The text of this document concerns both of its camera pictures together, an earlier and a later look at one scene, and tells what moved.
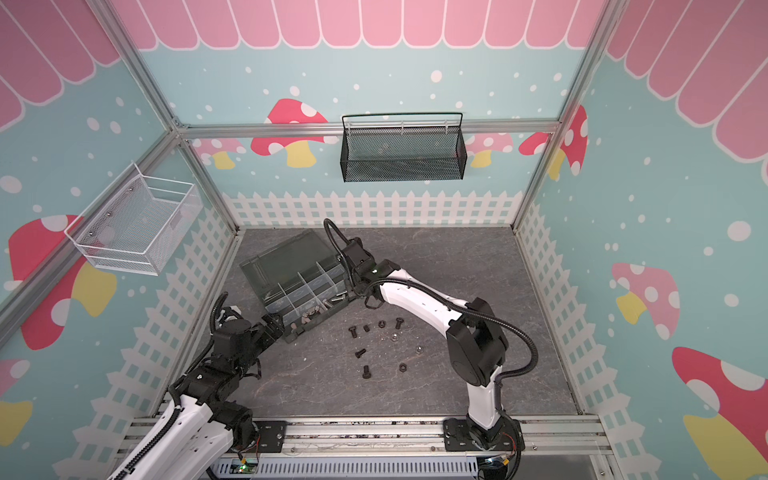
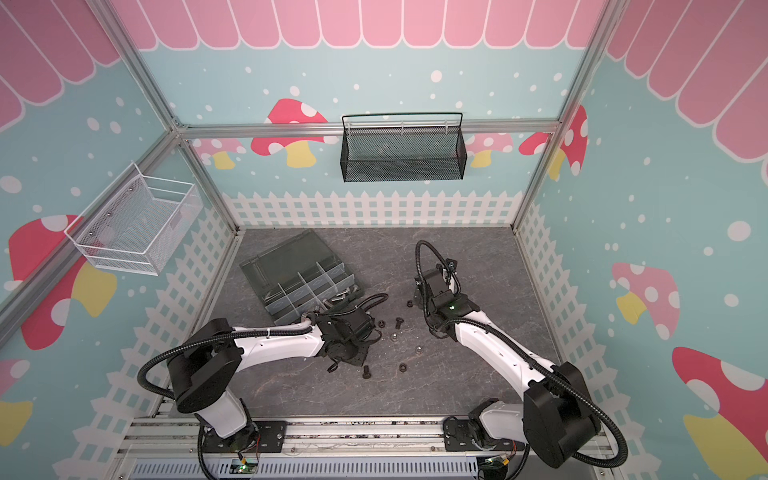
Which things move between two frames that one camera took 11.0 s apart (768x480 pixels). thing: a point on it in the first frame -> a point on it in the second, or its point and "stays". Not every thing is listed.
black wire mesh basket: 403,146 stays
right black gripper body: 348,260 -> 427,289
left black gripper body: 260,339 -> 355,354
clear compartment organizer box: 299,281 stays
